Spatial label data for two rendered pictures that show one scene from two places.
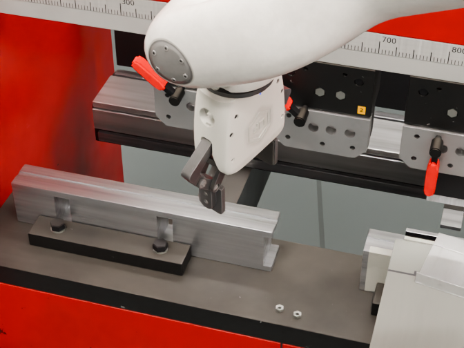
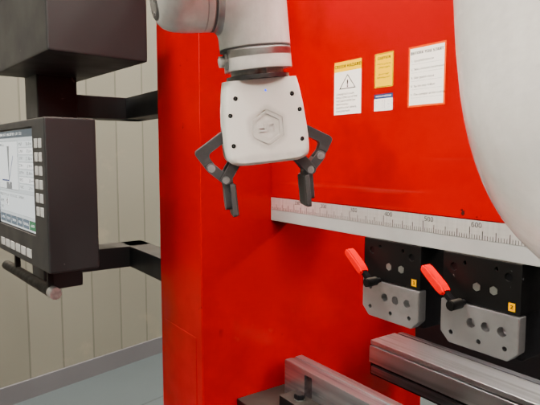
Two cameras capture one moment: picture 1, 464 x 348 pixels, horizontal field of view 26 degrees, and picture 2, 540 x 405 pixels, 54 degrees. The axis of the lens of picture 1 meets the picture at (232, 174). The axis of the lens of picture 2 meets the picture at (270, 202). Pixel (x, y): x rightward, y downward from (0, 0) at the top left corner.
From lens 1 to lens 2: 0.84 m
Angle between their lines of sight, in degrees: 49
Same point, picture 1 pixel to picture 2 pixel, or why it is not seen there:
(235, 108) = (234, 88)
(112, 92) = (388, 339)
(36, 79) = (338, 314)
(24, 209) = (288, 383)
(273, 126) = (288, 141)
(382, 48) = not seen: hidden behind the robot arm
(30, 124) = (325, 342)
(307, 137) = (466, 333)
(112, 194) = (339, 382)
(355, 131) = (506, 330)
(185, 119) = (380, 309)
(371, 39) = not seen: hidden behind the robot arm
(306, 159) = not seen: outside the picture
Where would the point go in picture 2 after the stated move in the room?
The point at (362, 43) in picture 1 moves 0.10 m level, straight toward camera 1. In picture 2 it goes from (510, 236) to (481, 243)
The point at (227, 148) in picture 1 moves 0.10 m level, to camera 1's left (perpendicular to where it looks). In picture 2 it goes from (227, 128) to (169, 131)
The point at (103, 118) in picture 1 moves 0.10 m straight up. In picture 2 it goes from (374, 353) to (375, 319)
